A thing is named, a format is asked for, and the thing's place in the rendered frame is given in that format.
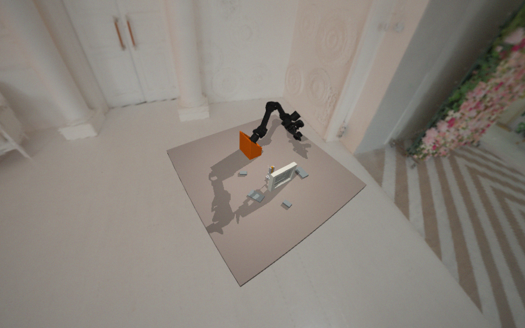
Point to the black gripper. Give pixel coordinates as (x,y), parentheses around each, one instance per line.
(292,129)

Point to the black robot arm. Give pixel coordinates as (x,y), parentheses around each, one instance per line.
(270,107)

